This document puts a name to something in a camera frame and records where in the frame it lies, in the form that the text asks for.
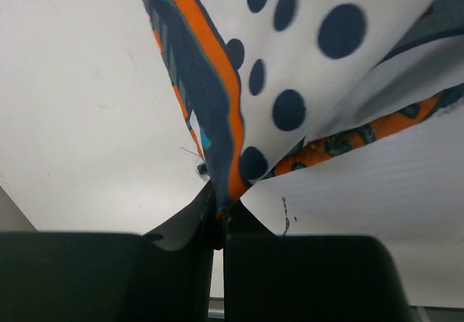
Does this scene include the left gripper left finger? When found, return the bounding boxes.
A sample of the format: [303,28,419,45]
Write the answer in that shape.
[1,184,215,321]

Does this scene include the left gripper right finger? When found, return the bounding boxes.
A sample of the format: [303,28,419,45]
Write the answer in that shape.
[223,202,413,321]

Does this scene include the colourful patterned shorts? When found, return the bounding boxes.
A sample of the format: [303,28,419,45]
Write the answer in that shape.
[143,0,463,213]

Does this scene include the aluminium table edge rail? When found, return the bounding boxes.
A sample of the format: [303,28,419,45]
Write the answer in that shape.
[208,297,225,320]

